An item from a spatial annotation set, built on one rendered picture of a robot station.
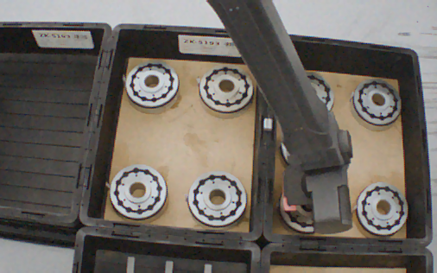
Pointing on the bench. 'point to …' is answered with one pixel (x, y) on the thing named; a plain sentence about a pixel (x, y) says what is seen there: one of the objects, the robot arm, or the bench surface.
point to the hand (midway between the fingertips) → (308, 201)
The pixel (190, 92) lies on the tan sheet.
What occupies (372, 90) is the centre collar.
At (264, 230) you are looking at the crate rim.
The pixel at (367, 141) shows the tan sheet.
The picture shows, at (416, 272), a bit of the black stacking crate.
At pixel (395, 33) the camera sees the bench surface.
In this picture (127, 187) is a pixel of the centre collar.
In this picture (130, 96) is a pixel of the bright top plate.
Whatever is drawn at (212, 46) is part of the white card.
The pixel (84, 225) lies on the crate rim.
